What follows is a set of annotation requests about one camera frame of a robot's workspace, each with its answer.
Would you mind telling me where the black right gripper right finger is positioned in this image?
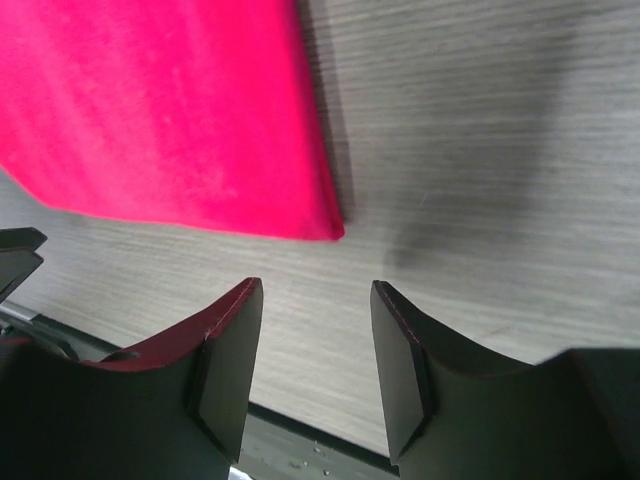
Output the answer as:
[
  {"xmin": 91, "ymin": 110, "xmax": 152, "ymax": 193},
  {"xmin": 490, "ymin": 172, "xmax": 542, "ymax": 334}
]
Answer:
[{"xmin": 370, "ymin": 281, "xmax": 639, "ymax": 479}]

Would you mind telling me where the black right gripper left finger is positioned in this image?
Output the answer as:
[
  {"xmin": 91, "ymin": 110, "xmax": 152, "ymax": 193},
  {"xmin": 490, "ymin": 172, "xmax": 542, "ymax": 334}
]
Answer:
[{"xmin": 1, "ymin": 278, "xmax": 263, "ymax": 479}]

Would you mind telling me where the pink t shirt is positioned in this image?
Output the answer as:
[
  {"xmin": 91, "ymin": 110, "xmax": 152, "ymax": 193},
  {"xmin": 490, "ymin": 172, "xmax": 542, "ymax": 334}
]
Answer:
[{"xmin": 1, "ymin": 1, "xmax": 344, "ymax": 242}]

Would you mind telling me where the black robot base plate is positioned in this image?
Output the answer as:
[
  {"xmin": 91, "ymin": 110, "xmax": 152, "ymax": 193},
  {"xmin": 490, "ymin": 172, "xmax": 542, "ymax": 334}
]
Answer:
[{"xmin": 0, "ymin": 299, "xmax": 401, "ymax": 480}]

